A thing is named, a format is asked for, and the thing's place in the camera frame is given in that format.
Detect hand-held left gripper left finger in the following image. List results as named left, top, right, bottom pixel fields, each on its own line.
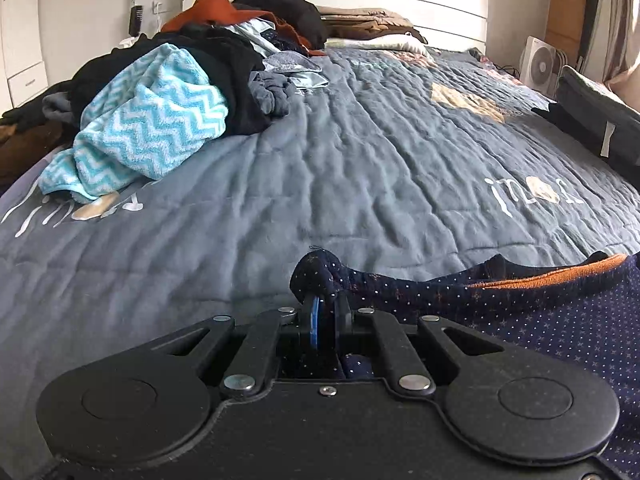
left=150, top=295, right=327, bottom=401

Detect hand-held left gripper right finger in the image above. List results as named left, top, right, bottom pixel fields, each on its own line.
left=332, top=295, right=506, bottom=397

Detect navy dotted sweater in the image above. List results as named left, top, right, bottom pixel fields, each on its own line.
left=289, top=247, right=640, bottom=480

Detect grey quilted bedspread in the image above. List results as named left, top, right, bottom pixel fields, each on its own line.
left=0, top=45, right=640, bottom=480

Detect dark grey garment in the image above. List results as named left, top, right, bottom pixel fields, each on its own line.
left=248, top=70, right=301, bottom=118

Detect pale patterned garment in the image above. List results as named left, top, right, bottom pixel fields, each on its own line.
left=235, top=17, right=331, bottom=93

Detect turquoise zigzag towel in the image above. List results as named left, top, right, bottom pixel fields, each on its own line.
left=39, top=42, right=230, bottom=201

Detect white pillow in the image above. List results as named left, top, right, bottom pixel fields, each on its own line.
left=330, top=32, right=431, bottom=56

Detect folded beige brown blankets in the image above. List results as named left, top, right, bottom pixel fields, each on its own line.
left=317, top=6, right=416, bottom=41

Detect folded black garment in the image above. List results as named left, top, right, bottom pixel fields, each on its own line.
left=532, top=85, right=640, bottom=181

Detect black puffy jacket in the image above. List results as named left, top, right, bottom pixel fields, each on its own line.
left=232, top=0, right=328, bottom=51

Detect white box fan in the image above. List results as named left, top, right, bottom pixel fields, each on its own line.
left=518, top=36, right=568, bottom=96

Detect white headboard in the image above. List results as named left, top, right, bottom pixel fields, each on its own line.
left=182, top=0, right=488, bottom=56

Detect rust orange garment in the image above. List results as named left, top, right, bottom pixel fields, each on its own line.
left=160, top=0, right=326, bottom=56

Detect brown coat pile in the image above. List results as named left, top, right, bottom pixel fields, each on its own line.
left=0, top=92, right=76, bottom=196

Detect wooden board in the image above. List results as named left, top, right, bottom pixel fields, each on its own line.
left=545, top=0, right=591, bottom=61

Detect dark board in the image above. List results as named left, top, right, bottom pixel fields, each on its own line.
left=577, top=0, right=606, bottom=73

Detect white wardrobe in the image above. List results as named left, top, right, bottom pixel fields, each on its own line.
left=0, top=0, right=51, bottom=111

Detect beige curtain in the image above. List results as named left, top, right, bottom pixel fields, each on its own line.
left=600, top=0, right=640, bottom=111

